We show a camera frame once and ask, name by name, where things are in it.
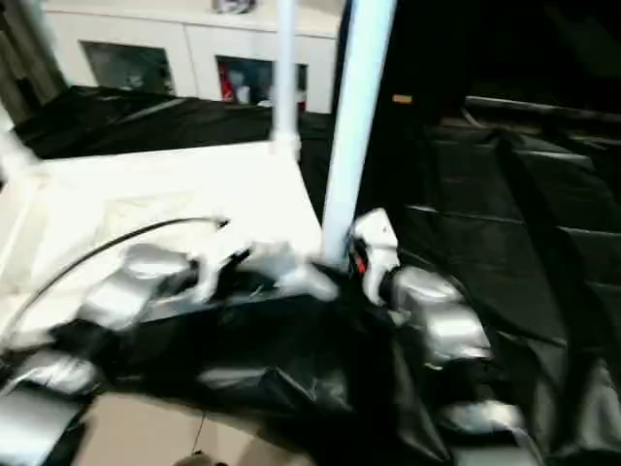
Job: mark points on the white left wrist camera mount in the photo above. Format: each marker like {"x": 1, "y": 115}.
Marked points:
{"x": 213, "y": 272}

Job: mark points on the small yellow label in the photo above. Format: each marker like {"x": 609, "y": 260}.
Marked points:
{"x": 402, "y": 98}

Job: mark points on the white plastic table top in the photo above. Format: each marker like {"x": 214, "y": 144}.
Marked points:
{"x": 145, "y": 184}

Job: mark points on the black flat monitor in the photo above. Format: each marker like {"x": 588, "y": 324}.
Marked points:
{"x": 543, "y": 104}

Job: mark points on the black glossy mat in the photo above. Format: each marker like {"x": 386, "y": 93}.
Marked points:
{"x": 509, "y": 218}

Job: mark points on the red package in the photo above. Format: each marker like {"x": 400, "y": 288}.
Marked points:
{"x": 227, "y": 82}

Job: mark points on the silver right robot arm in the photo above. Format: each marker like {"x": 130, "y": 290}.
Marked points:
{"x": 446, "y": 320}

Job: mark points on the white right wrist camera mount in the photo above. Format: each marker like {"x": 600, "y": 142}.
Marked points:
{"x": 381, "y": 233}

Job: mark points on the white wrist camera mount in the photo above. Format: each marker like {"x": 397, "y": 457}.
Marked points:
{"x": 213, "y": 272}
{"x": 381, "y": 233}

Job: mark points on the dark brown rounded object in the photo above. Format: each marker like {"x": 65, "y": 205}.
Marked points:
{"x": 199, "y": 460}

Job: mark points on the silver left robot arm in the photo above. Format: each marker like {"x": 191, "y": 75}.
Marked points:
{"x": 136, "y": 272}

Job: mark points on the white glass door cabinet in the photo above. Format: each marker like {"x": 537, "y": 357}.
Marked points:
{"x": 194, "y": 34}

